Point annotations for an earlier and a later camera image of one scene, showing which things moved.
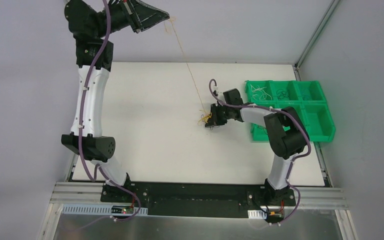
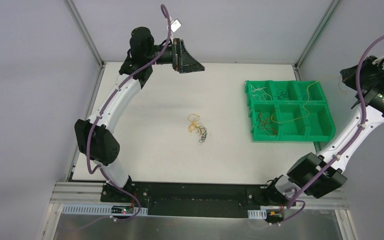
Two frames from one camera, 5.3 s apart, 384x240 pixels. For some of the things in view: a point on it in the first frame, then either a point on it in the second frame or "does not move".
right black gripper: x=213 y=116 to x=349 y=74
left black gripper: x=136 y=17 to x=177 y=55
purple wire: x=280 y=94 does not move
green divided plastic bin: x=304 y=99 does not move
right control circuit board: x=275 y=214 does not move
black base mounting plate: x=215 y=199 does not move
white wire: x=259 y=93 does not move
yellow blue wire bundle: x=204 y=118 to x=193 y=118
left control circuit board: x=122 y=209 does not move
